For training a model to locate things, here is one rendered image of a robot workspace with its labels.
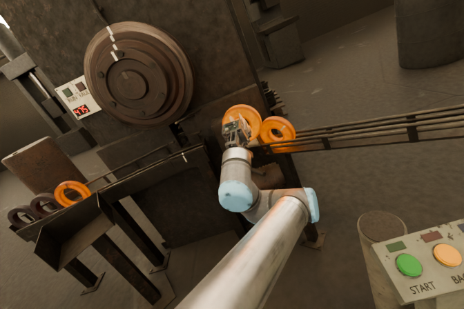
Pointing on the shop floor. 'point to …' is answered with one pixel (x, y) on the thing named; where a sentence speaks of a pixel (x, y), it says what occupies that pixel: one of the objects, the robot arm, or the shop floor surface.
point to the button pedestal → (453, 288)
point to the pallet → (273, 100)
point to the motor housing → (273, 175)
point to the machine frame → (83, 23)
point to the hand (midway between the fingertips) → (239, 119)
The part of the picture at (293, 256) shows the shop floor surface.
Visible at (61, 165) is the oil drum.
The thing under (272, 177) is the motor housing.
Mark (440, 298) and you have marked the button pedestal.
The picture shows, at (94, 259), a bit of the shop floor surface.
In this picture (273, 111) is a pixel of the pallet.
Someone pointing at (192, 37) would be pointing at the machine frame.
